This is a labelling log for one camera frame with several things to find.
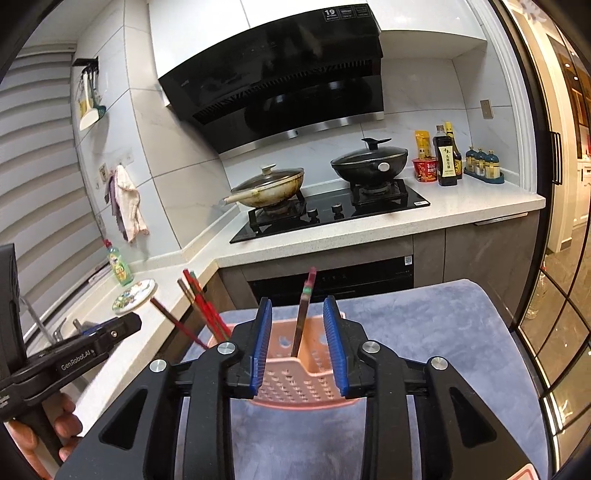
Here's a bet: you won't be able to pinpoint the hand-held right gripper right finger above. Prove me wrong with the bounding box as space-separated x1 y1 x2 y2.
322 295 537 480

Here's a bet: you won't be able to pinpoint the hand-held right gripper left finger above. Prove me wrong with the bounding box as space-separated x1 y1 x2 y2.
55 296 273 480

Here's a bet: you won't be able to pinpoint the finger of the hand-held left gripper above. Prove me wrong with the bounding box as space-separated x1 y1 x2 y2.
76 312 142 354

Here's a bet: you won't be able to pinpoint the pink perforated plastic basket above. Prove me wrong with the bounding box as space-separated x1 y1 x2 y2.
205 311 368 409

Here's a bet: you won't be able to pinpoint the brown chopstick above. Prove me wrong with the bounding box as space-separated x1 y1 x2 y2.
178 278 219 341
291 277 310 357

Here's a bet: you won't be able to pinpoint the bright red chopstick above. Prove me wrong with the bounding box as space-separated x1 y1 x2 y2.
182 269 230 340
189 272 234 337

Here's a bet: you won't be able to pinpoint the person's left hand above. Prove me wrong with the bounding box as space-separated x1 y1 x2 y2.
7 392 85 480

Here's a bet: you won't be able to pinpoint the colourful patterned plate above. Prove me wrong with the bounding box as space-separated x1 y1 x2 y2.
112 279 158 316

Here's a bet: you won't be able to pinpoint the metal sink faucet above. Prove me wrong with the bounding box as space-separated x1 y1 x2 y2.
21 295 75 345

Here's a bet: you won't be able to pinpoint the green dish soap bottle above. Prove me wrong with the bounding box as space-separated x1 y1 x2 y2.
105 240 135 286

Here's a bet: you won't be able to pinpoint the black built-in oven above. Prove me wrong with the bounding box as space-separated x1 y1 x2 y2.
247 256 414 308

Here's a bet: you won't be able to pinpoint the blue-grey plush table cloth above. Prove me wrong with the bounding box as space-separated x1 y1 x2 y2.
182 281 551 480

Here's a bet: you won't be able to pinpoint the pink hanging cloth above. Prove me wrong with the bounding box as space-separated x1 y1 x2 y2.
113 165 150 244

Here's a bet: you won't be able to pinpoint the black gas stove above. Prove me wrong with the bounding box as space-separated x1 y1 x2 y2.
229 178 431 245

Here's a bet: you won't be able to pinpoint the purple hanging cloth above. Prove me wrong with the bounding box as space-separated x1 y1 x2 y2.
107 174 122 219

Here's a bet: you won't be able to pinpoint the beige wok with glass lid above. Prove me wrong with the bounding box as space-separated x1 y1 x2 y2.
224 164 307 209

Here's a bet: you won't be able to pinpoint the white window blinds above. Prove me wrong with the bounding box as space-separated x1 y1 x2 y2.
0 44 112 334

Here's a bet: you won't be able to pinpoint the kitchen base cabinets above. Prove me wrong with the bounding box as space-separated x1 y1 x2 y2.
175 210 542 344

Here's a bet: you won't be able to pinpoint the black wok with lid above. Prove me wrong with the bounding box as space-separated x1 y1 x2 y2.
330 137 411 184

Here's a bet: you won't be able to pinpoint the white speckled kitchen countertop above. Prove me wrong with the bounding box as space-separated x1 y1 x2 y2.
18 173 546 425

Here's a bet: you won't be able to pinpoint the red instant noodle cup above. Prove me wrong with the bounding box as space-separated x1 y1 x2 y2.
412 157 440 182

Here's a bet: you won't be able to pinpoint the dark soy sauce bottle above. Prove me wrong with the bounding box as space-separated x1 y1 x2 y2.
433 124 464 188

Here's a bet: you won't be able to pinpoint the glass panel door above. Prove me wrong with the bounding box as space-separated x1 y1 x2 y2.
489 0 591 462

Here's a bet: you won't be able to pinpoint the spice jar set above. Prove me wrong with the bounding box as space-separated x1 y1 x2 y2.
463 145 506 185

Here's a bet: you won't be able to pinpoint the black range hood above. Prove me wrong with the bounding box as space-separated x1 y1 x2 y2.
157 2 387 156

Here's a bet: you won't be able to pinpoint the black wall hook rack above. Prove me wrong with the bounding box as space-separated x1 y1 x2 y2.
71 56 101 75

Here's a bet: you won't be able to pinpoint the black door handle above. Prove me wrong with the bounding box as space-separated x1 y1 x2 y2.
551 131 563 186

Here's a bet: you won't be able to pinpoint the white wall cabinet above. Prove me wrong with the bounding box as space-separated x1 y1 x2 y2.
148 0 490 61

